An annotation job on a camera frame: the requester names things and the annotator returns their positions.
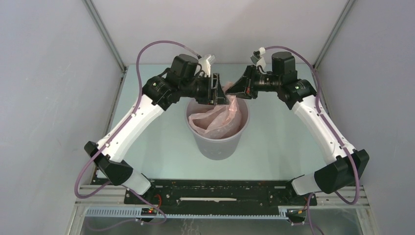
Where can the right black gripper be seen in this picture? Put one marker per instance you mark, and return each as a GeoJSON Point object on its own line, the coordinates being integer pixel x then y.
{"type": "Point", "coordinates": [240, 89]}

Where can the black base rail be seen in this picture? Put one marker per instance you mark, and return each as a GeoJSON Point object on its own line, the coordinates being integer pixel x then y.
{"type": "Point", "coordinates": [222, 197]}

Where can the pink plastic trash bag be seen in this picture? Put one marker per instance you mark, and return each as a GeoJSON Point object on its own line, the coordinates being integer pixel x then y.
{"type": "Point", "coordinates": [219, 122]}

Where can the left aluminium frame post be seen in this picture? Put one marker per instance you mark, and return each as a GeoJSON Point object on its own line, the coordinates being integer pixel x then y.
{"type": "Point", "coordinates": [96, 18]}

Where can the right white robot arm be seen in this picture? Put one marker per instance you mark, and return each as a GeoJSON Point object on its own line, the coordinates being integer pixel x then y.
{"type": "Point", "coordinates": [344, 163]}

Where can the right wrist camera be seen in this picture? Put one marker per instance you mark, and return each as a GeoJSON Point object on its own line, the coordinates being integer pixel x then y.
{"type": "Point", "coordinates": [258, 59]}

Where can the aluminium frame post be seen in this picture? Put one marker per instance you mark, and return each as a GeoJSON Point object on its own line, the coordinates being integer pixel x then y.
{"type": "Point", "coordinates": [96, 18]}
{"type": "Point", "coordinates": [334, 31]}

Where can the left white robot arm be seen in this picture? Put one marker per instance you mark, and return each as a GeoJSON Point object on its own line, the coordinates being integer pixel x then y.
{"type": "Point", "coordinates": [108, 153]}

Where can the white toothed cable tray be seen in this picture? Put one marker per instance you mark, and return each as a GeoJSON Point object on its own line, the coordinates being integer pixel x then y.
{"type": "Point", "coordinates": [130, 212]}

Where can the grey round trash bin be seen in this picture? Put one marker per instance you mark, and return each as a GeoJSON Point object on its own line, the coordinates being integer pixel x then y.
{"type": "Point", "coordinates": [218, 149]}

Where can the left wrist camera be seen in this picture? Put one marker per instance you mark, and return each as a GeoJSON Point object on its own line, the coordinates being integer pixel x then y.
{"type": "Point", "coordinates": [206, 62]}

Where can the right aluminium frame post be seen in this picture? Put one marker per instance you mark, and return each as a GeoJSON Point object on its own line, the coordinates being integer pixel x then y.
{"type": "Point", "coordinates": [334, 31]}

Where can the small circuit board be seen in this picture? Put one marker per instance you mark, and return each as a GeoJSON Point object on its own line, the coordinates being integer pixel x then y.
{"type": "Point", "coordinates": [148, 212]}

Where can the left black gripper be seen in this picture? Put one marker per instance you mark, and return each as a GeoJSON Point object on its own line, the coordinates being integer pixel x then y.
{"type": "Point", "coordinates": [215, 96]}

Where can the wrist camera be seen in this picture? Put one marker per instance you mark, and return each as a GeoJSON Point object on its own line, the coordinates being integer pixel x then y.
{"type": "Point", "coordinates": [206, 62]}
{"type": "Point", "coordinates": [258, 59]}

